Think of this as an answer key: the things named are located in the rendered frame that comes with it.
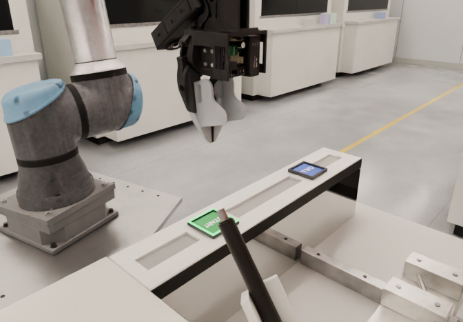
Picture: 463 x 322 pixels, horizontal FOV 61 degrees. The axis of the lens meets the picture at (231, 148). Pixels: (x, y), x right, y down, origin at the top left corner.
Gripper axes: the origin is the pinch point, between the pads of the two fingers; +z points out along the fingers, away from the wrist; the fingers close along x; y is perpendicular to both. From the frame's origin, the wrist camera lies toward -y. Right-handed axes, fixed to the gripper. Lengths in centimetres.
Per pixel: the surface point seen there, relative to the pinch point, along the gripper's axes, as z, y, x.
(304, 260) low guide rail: 27.5, 6.9, 17.0
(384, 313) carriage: 22.5, 24.6, 9.1
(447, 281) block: 20.1, 29.4, 18.3
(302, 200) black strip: 15.6, 5.6, 17.2
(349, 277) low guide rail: 26.3, 15.8, 17.0
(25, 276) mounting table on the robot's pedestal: 28.6, -27.3, -19.0
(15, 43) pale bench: 16, -278, 73
